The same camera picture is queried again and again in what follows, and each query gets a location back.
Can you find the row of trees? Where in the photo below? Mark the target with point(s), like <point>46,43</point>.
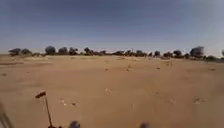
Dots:
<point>100,52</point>

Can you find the robot's own part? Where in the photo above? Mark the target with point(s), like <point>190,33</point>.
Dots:
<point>74,124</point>
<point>144,125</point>

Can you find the thin pole with dark flag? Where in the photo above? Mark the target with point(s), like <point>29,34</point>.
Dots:
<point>47,110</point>

